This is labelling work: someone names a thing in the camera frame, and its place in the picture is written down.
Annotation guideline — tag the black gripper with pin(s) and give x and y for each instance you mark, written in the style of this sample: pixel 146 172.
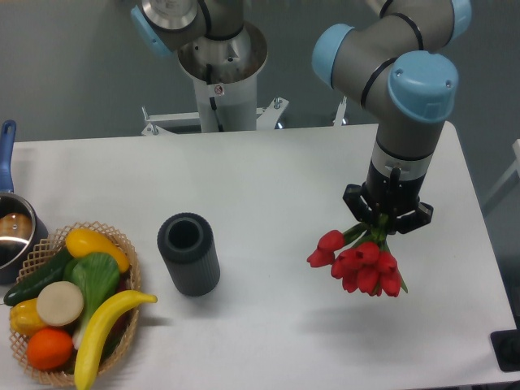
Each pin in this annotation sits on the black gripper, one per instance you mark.
pixel 391 195

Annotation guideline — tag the orange fruit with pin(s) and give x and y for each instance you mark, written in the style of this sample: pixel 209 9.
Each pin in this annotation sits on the orange fruit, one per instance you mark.
pixel 49 349

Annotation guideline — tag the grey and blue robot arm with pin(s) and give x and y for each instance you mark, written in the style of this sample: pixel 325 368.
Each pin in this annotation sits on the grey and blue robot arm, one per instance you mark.
pixel 393 69

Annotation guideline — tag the black device at table edge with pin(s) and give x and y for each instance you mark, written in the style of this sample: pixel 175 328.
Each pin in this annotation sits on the black device at table edge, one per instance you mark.
pixel 506 348

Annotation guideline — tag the white frame at right edge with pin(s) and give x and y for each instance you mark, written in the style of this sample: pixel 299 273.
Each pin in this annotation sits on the white frame at right edge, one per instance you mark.
pixel 504 185

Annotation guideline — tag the yellow squash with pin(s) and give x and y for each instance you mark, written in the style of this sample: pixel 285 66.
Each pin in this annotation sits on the yellow squash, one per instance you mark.
pixel 81 242

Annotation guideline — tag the yellow bell pepper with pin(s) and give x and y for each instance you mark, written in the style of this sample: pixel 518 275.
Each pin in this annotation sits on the yellow bell pepper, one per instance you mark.
pixel 25 320

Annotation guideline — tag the dark grey ribbed vase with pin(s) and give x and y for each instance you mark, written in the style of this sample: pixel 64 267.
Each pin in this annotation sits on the dark grey ribbed vase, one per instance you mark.
pixel 187 246

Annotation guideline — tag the red tulip bouquet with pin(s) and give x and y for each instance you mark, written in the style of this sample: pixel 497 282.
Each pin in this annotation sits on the red tulip bouquet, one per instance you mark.
pixel 360 259

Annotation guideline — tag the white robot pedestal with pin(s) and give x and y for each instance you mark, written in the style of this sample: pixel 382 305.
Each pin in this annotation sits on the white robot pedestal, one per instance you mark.
pixel 224 76

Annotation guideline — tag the woven wicker basket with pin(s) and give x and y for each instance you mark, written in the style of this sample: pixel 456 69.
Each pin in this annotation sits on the woven wicker basket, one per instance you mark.
pixel 121 335

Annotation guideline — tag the yellow banana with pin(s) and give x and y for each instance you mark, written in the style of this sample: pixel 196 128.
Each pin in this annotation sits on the yellow banana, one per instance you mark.
pixel 104 318

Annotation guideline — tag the dark green cucumber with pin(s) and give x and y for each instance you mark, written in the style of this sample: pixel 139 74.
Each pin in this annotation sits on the dark green cucumber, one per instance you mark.
pixel 30 287

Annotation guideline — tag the blue handled saucepan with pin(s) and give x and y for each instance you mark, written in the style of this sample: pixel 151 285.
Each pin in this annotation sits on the blue handled saucepan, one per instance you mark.
pixel 21 228

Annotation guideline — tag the green bok choy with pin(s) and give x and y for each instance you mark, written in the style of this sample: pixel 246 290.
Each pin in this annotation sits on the green bok choy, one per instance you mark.
pixel 97 276

